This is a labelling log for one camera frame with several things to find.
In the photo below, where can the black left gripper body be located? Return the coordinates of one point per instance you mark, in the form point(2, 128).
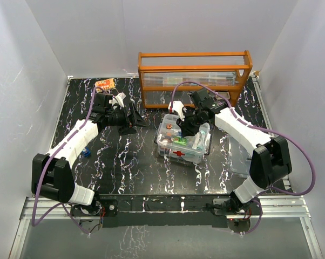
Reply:
point(117, 118)

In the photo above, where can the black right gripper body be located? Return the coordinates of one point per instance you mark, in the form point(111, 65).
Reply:
point(195, 116)

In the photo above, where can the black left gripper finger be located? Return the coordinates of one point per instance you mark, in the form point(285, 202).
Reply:
point(126, 130)
point(135, 118)

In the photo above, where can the green wind oil box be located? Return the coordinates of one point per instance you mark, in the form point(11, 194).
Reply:
point(180, 140)

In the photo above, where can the clear medicine kit box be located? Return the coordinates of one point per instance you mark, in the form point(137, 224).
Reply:
point(188, 156)

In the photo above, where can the clear kit box lid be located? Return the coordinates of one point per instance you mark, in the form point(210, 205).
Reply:
point(239, 159)

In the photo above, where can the clear compartment organizer tray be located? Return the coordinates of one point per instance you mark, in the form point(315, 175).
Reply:
point(176, 132)

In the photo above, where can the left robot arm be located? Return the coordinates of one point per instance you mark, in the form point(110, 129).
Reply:
point(52, 172)

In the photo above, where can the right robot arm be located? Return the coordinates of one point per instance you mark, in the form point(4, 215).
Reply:
point(270, 158)

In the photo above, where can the orange snack packet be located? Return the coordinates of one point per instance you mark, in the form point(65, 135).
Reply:
point(106, 84)

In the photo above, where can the blue stapler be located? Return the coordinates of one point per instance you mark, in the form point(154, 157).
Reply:
point(86, 152)

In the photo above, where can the orange wooden shelf rack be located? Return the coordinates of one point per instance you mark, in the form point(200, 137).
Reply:
point(176, 73)

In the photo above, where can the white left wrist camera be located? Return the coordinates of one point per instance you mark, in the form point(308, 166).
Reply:
point(118, 99)

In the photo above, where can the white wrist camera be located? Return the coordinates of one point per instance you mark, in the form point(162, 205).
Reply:
point(177, 107)
point(118, 99)

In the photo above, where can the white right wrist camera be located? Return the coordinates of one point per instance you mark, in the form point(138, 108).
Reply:
point(177, 107)

